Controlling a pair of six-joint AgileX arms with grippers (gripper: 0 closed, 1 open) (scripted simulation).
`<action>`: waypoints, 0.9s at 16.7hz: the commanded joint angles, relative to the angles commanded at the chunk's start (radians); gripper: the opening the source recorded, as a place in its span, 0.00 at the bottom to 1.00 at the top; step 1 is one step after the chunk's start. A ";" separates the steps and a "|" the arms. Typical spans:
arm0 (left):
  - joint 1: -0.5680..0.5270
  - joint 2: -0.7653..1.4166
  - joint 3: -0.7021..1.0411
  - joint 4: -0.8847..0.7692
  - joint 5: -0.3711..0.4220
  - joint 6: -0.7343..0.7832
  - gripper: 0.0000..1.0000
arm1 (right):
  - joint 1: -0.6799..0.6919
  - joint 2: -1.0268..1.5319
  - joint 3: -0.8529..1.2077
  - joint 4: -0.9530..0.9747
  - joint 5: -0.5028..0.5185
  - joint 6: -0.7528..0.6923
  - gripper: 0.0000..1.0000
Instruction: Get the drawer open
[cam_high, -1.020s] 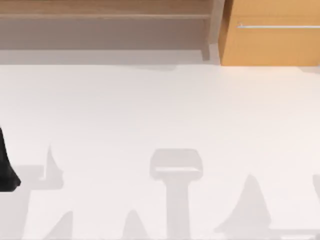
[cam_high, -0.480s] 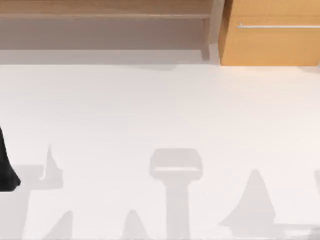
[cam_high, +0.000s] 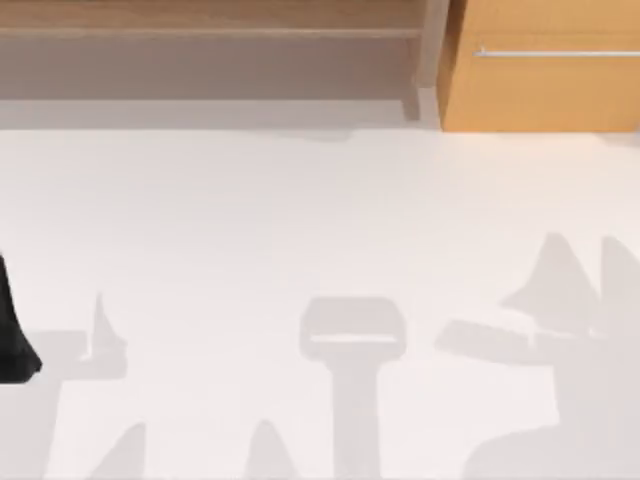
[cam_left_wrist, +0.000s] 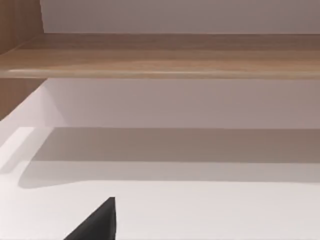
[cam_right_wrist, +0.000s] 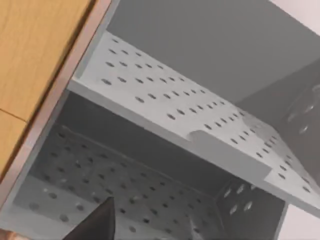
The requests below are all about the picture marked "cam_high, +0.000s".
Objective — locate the open wooden shelf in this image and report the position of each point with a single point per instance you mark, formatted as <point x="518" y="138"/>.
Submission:
<point x="215" y="55"/>

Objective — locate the wooden cupboard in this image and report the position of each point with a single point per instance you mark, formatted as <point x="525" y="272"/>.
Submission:
<point x="540" y="105"/>

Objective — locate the wooden drawer front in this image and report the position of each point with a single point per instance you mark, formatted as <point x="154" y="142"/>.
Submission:
<point x="555" y="65"/>

